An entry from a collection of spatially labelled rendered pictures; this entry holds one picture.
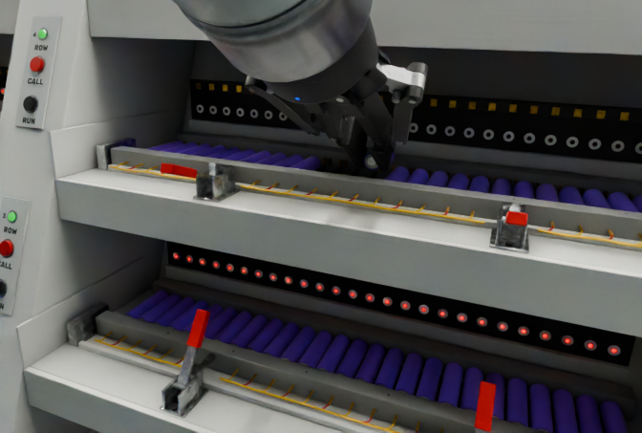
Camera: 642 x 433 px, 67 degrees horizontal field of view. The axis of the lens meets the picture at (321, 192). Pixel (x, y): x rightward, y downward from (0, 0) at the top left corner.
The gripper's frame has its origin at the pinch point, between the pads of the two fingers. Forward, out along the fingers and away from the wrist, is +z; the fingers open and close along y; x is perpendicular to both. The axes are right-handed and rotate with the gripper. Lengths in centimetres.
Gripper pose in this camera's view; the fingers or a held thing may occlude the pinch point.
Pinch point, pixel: (368, 143)
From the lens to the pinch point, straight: 46.0
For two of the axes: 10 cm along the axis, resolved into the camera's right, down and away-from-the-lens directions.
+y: -9.3, -1.4, 3.3
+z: 2.9, 2.6, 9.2
